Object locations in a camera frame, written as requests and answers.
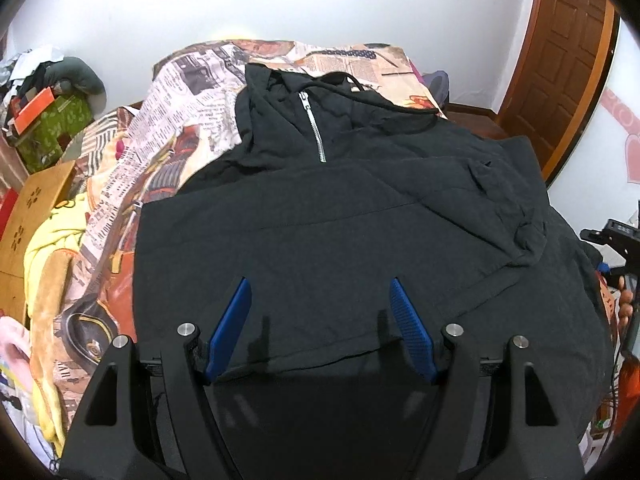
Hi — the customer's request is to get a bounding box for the orange box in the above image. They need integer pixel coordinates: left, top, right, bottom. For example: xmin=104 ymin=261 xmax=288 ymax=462
xmin=14 ymin=87 xmax=57 ymax=133

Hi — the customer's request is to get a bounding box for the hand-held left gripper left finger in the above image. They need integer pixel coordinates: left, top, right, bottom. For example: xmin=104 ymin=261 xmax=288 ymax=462
xmin=59 ymin=276 xmax=253 ymax=480

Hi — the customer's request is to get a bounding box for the brown wooden door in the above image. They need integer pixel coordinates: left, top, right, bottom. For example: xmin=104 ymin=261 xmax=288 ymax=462
xmin=496 ymin=0 xmax=621 ymax=183

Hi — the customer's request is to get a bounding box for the black zip jacket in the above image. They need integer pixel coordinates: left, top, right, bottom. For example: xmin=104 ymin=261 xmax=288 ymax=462
xmin=131 ymin=64 xmax=615 ymax=461

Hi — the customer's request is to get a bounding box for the green patterned bag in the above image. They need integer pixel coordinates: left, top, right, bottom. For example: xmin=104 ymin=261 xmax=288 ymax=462
xmin=15 ymin=94 xmax=96 ymax=175

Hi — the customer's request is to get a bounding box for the grey neck pillow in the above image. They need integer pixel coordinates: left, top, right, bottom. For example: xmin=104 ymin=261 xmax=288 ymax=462
xmin=47 ymin=56 xmax=108 ymax=111

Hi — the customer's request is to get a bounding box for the yellow cloth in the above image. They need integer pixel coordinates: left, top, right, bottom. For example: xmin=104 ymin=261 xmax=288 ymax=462
xmin=22 ymin=199 xmax=91 ymax=456

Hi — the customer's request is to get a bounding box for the wooden board with flower cut-outs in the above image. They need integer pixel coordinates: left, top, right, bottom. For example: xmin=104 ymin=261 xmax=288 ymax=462
xmin=0 ymin=160 xmax=77 ymax=321

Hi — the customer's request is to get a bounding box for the person's right hand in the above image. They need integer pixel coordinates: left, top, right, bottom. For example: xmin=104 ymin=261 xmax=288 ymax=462
xmin=618 ymin=276 xmax=637 ymax=332

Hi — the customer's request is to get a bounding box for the newspaper print blanket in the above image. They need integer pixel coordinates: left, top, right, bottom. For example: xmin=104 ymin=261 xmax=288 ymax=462
xmin=30 ymin=40 xmax=451 ymax=441

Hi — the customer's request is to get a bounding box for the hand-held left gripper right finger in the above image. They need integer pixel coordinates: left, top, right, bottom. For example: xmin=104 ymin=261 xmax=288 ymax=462
xmin=389 ymin=276 xmax=586 ymax=480

